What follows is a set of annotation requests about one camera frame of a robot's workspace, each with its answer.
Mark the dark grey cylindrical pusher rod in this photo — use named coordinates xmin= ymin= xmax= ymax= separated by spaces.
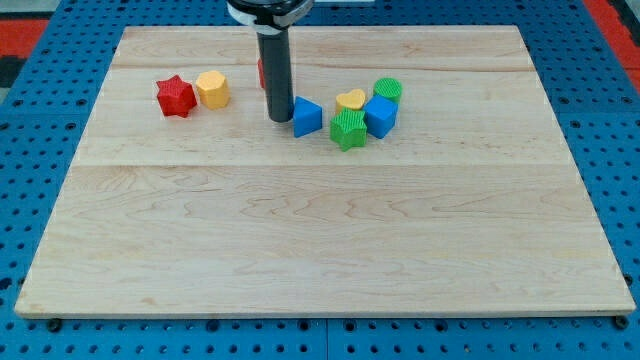
xmin=257 ymin=30 xmax=294 ymax=123

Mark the blue triangle block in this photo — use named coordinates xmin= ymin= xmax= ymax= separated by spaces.
xmin=293 ymin=96 xmax=323 ymax=138

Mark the red block behind rod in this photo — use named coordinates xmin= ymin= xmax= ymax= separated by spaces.
xmin=257 ymin=58 xmax=266 ymax=90

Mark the yellow hexagon block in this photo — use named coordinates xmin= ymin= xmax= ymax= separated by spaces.
xmin=196 ymin=70 xmax=230 ymax=110

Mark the yellow heart block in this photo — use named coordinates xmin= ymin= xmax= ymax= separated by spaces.
xmin=335 ymin=89 xmax=366 ymax=114

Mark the green star block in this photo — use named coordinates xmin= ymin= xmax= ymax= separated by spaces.
xmin=330 ymin=108 xmax=367 ymax=152

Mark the red star block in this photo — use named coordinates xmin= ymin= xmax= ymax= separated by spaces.
xmin=156 ymin=75 xmax=197 ymax=118

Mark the green cylinder block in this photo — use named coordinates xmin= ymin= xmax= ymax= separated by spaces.
xmin=373 ymin=77 xmax=403 ymax=104

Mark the blue cube block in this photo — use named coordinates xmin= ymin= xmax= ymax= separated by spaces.
xmin=363 ymin=95 xmax=399 ymax=139

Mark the light wooden board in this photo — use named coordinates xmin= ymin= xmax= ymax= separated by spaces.
xmin=15 ymin=26 xmax=636 ymax=319

